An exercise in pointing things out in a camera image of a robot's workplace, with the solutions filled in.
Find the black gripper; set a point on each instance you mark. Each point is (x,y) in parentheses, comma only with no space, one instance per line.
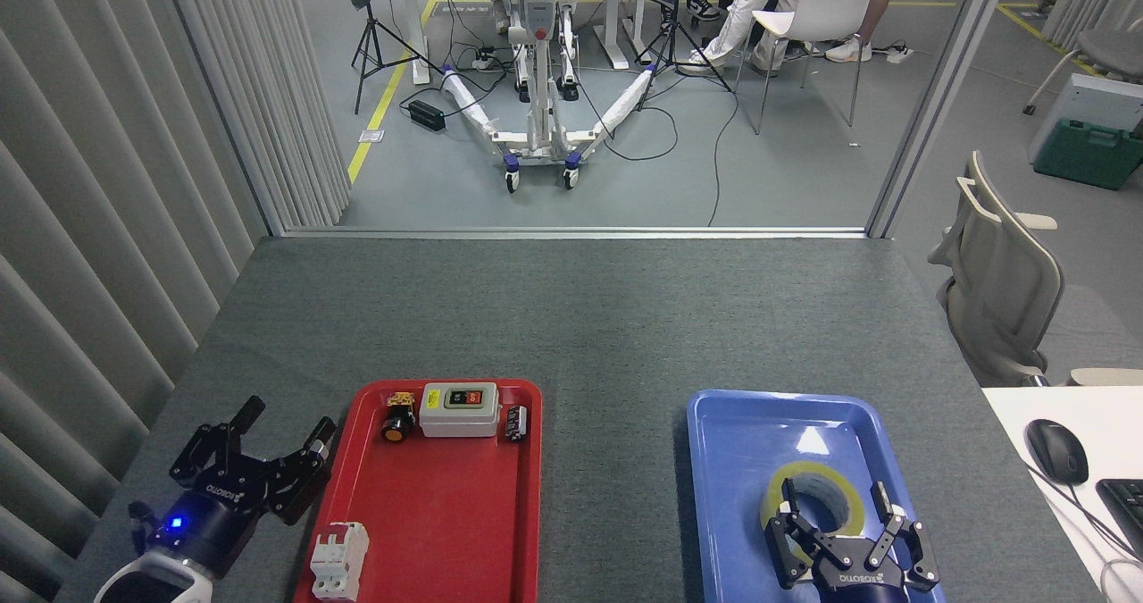
(857,581)
(201,531)

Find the yellow tape roll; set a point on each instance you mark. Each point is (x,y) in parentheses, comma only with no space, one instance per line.
(844,494)

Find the white circuit breaker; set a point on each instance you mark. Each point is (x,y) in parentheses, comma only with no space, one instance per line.
(339,560)

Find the blue plastic tray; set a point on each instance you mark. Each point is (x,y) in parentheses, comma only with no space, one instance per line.
(732,469)

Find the black orange push button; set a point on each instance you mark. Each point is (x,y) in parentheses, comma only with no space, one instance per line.
(397,424)

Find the red plastic tray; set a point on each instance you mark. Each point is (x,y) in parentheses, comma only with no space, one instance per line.
(438,514)

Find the white desk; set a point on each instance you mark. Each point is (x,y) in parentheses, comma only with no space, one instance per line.
(1063,540)

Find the black computer mouse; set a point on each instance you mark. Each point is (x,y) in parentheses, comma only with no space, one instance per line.
(1056,451)

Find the black cylindrical capacitor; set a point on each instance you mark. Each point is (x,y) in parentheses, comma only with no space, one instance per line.
(515,424)

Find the black keyboard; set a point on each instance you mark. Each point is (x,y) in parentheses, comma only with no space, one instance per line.
(1127,509)

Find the beige office chair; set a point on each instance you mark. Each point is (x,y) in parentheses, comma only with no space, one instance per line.
(1000,290)

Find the beige chair armrest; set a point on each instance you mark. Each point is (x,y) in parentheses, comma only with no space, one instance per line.
(1107,376)

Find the black power brick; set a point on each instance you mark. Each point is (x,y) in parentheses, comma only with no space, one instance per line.
(427,115)

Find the black tripod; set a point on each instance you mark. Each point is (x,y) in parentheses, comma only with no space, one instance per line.
(674,40)
(371,31)

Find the green plastic case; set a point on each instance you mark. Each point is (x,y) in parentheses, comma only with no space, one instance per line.
(1085,152)

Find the white power strip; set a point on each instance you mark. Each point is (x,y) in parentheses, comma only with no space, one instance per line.
(487,60)
(900,54)

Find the white stand on wheels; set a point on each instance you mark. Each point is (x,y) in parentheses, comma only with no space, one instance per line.
(540,94)

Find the grey equipment box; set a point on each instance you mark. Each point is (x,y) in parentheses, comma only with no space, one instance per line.
(1094,98)

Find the person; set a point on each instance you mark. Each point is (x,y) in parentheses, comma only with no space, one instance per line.
(871,13)
(746,4)

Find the white plastic chair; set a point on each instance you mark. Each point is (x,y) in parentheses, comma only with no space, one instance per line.
(835,0)

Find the grey padded chair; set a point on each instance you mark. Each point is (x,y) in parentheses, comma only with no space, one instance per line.
(1112,49)

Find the table with dark cloth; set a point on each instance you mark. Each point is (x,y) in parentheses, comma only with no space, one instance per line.
(616,13)

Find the grey push-button switch box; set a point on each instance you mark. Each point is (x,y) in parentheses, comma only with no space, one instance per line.
(459,419)

